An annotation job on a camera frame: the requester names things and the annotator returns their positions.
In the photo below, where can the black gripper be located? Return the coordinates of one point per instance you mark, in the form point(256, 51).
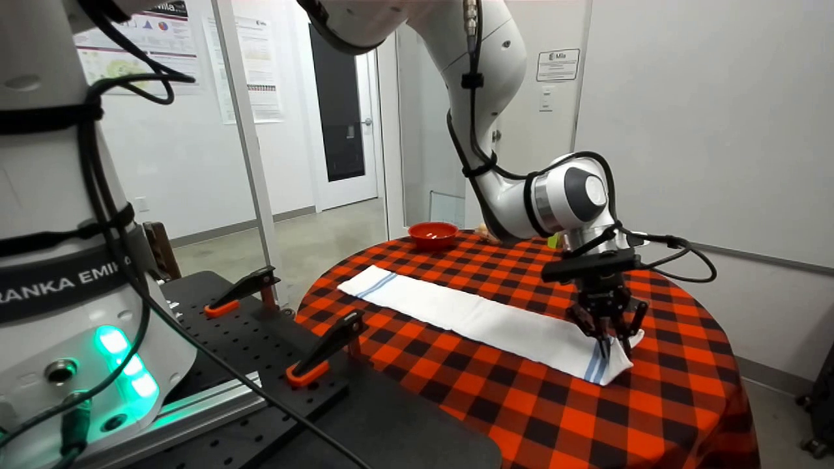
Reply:
point(604, 299)

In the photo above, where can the white towel with blue stripes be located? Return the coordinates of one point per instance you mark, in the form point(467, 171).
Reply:
point(545, 339)

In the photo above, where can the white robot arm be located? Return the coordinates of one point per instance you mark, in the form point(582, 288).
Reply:
point(480, 56)

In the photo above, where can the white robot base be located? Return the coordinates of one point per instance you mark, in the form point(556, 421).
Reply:
point(88, 350)

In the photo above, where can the orange black checkered tablecloth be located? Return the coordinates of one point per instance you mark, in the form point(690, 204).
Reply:
point(678, 408)

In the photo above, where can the red bowl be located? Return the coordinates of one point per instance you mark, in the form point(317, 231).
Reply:
point(435, 236)

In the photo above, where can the paper sign on door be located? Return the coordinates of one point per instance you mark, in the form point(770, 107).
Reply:
point(558, 66)

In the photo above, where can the near orange black clamp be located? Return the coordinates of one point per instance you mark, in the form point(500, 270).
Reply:
point(313, 365)

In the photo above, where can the orange black clamp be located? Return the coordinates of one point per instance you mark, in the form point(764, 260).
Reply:
point(313, 365)
point(256, 282)

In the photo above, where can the far orange black clamp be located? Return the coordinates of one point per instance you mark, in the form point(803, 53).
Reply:
point(256, 282)

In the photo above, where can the black perforated mounting board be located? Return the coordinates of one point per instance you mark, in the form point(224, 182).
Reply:
point(363, 410)

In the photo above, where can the dark glass door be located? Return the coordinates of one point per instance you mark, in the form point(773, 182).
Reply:
point(341, 107)

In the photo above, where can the metal frame post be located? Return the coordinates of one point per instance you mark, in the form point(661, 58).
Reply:
point(247, 128)

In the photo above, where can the wall poster left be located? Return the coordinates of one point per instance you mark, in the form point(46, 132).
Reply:
point(135, 45)

